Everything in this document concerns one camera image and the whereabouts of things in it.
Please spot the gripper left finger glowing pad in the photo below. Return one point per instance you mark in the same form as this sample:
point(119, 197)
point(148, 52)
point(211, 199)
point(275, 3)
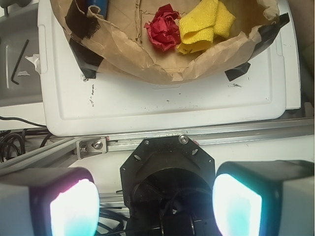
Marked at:
point(48, 202)

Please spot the brown paper bag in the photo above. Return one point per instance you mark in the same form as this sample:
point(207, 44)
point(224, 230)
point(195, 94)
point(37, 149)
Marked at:
point(119, 43)

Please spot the black octagonal mount plate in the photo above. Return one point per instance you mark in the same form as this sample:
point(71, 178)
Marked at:
point(168, 185)

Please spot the aluminium extrusion rail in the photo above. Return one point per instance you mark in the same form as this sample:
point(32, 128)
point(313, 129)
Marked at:
point(59, 152)

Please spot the red crumpled paper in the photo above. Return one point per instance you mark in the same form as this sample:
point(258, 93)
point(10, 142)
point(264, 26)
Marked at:
point(162, 30)

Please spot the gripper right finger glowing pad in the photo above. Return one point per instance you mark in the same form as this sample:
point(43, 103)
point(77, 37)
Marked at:
point(265, 198)

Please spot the blue plastic bottle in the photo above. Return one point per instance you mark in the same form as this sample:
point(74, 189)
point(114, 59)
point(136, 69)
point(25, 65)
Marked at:
point(101, 4)

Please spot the black hex key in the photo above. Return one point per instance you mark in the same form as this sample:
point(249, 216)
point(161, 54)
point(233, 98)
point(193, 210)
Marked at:
point(18, 62)

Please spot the grey plastic bin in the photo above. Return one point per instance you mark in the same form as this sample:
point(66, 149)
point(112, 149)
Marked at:
point(19, 81)

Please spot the metal corner bracket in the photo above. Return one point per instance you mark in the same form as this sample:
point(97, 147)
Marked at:
point(90, 146)

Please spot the white plastic lid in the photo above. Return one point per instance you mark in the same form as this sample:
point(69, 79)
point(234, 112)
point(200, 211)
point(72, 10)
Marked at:
point(75, 106)

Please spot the yellow cloth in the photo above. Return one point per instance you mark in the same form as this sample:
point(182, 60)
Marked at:
point(198, 29)

